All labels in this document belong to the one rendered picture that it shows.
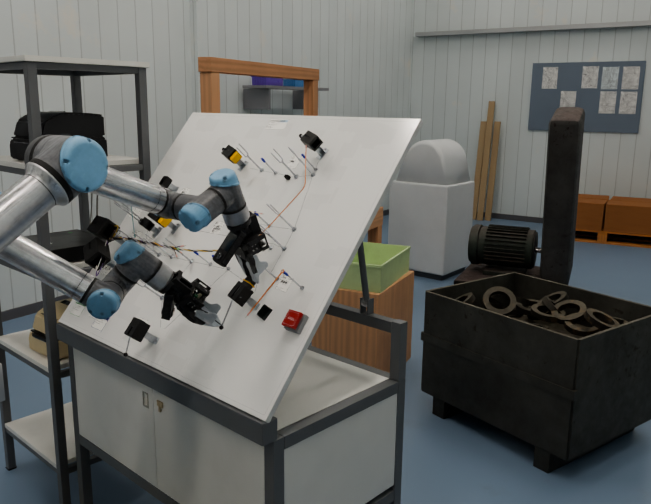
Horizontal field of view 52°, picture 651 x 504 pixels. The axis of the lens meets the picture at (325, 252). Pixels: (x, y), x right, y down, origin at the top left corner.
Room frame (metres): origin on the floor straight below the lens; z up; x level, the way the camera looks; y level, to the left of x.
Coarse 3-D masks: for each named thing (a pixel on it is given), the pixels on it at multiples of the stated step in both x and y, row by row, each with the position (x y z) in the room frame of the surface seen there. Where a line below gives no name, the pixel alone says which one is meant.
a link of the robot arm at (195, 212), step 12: (204, 192) 1.75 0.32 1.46; (216, 192) 1.75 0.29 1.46; (180, 204) 1.75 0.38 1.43; (192, 204) 1.71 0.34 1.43; (204, 204) 1.71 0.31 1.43; (216, 204) 1.73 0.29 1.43; (180, 216) 1.71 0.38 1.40; (192, 216) 1.68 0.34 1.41; (204, 216) 1.70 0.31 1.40; (216, 216) 1.74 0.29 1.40; (192, 228) 1.70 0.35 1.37
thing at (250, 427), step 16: (64, 336) 2.37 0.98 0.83; (80, 336) 2.29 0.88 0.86; (96, 352) 2.21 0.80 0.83; (112, 352) 2.13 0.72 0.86; (128, 368) 2.07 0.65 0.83; (144, 368) 2.00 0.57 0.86; (144, 384) 2.00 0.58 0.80; (160, 384) 1.94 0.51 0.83; (176, 384) 1.88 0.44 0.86; (176, 400) 1.88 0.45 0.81; (192, 400) 1.83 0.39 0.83; (208, 400) 1.77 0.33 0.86; (208, 416) 1.77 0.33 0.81; (224, 416) 1.72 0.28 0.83; (240, 416) 1.68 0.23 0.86; (240, 432) 1.68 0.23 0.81; (256, 432) 1.63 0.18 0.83; (272, 432) 1.64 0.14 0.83
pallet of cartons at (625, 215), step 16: (592, 208) 8.38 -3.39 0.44; (608, 208) 8.30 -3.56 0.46; (624, 208) 8.22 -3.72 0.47; (640, 208) 8.14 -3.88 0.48; (576, 224) 8.46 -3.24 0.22; (592, 224) 8.37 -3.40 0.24; (608, 224) 8.30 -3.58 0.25; (624, 224) 8.21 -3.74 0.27; (640, 224) 8.13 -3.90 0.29; (576, 240) 8.45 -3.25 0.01; (592, 240) 8.39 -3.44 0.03; (640, 240) 8.48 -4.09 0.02
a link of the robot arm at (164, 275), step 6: (162, 264) 1.78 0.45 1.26; (162, 270) 1.77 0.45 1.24; (168, 270) 1.78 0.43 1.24; (156, 276) 1.76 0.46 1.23; (162, 276) 1.76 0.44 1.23; (168, 276) 1.77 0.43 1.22; (150, 282) 1.76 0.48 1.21; (156, 282) 1.76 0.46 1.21; (162, 282) 1.76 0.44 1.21; (168, 282) 1.78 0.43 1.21; (156, 288) 1.77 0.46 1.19; (162, 288) 1.78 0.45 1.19
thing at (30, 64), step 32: (0, 64) 2.61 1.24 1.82; (32, 64) 2.46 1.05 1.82; (64, 64) 2.55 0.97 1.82; (96, 64) 2.63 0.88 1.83; (128, 64) 2.73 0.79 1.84; (32, 96) 2.45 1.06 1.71; (32, 128) 2.45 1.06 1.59; (0, 160) 2.66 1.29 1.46; (128, 160) 2.77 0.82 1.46; (0, 320) 2.84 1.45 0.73; (0, 352) 2.83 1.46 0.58; (32, 352) 2.64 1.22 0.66; (32, 416) 2.89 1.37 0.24; (64, 416) 2.89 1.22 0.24; (32, 448) 2.62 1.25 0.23; (64, 448) 2.46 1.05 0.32; (64, 480) 2.45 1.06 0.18
